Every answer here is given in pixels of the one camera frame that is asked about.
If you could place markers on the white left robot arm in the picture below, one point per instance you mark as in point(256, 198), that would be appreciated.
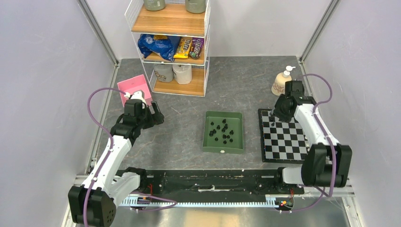
point(95, 201)

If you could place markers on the black and white chessboard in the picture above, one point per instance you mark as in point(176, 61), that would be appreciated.
point(283, 143)

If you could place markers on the green plastic tray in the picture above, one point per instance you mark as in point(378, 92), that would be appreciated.
point(235, 123)

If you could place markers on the grey patterned mug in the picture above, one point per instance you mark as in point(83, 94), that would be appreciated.
point(164, 72)

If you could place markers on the pink plastic box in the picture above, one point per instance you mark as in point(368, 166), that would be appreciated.
point(137, 83)

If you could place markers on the yellow candy bag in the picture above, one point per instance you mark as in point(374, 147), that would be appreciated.
point(183, 48)

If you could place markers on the green jar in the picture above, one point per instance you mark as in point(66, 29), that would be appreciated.
point(154, 5)
point(195, 6)

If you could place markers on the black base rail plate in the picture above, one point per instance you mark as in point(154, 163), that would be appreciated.
point(213, 184)

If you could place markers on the green jar left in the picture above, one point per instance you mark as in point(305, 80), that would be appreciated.
point(154, 5)

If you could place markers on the blue snack bag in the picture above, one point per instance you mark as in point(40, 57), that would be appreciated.
point(163, 45)

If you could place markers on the white toilet paper roll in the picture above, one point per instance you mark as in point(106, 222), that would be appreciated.
point(182, 73)

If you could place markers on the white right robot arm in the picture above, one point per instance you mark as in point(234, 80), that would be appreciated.
point(327, 162)

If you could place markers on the white wire wooden shelf rack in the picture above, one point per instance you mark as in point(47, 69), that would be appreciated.
point(173, 20)

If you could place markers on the green jar right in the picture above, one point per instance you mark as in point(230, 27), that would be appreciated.
point(195, 6)

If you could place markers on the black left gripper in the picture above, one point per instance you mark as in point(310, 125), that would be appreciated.
point(155, 118)

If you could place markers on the cream soap pump bottle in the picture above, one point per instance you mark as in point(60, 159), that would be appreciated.
point(278, 86)

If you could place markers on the brown candy bag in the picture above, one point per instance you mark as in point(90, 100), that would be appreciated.
point(196, 47)

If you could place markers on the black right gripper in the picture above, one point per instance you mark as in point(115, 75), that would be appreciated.
point(284, 118)

